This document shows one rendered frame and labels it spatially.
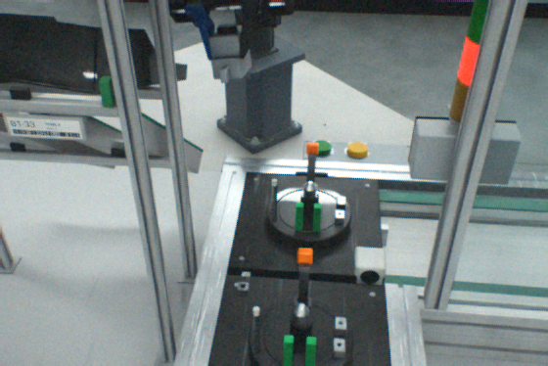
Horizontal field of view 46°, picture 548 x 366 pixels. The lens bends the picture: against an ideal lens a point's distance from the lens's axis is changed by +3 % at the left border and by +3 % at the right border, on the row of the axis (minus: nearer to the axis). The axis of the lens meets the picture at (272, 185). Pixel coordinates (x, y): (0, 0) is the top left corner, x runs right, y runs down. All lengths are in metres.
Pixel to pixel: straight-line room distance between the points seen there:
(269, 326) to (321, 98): 0.83
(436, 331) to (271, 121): 0.61
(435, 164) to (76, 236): 0.70
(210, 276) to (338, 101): 0.73
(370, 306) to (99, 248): 0.52
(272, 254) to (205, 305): 0.13
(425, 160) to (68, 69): 0.44
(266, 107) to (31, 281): 0.58
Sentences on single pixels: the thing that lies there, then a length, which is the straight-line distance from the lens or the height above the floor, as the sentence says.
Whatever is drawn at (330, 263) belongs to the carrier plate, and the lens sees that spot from 1.00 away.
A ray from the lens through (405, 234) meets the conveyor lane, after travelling 1.14.
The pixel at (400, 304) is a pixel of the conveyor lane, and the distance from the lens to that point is 0.98.
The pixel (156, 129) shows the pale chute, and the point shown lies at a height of 1.17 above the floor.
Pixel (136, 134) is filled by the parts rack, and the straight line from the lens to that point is 0.73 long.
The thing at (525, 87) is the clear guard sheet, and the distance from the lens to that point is 0.77.
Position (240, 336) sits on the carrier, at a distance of 0.90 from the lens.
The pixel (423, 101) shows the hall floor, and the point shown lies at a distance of 3.32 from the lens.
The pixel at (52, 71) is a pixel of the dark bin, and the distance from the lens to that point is 0.79.
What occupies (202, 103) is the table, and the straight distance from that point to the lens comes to 1.59.
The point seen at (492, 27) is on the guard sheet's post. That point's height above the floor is 1.39.
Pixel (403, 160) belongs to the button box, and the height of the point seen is 0.96.
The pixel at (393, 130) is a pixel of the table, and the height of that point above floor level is 0.86.
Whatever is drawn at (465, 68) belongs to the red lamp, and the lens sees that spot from 0.77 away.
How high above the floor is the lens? 1.68
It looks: 39 degrees down
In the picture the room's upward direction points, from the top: straight up
